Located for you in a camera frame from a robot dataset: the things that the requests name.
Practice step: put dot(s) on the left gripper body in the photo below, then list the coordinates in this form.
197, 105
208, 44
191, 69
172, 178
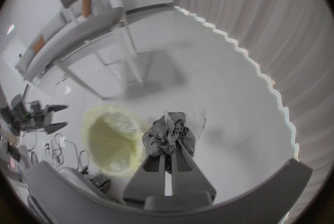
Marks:
39, 120

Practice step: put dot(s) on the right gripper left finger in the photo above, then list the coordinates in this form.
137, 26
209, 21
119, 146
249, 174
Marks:
146, 181

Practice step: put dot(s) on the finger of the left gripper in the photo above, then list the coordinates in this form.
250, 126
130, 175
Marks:
53, 128
56, 108

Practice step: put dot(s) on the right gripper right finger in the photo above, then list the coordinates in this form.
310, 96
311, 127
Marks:
190, 178

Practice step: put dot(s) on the black plastic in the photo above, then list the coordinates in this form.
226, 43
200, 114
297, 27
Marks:
159, 137

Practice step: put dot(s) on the yellow plastic bag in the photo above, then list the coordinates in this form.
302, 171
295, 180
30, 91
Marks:
109, 134

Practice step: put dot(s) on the clear printed wrapper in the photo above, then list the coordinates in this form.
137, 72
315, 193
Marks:
166, 117

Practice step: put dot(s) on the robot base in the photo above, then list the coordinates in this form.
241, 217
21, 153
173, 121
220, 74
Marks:
75, 178

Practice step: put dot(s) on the white trash bin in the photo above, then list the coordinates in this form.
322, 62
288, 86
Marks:
117, 169

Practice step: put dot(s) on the pale grey sofa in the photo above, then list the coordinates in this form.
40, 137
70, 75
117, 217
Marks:
30, 60

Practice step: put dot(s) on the orange cushion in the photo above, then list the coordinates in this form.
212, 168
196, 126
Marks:
86, 6
38, 44

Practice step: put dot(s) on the white curtain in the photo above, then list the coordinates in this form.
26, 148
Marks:
248, 9

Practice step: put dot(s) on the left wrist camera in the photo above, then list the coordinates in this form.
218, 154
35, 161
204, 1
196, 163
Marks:
35, 105

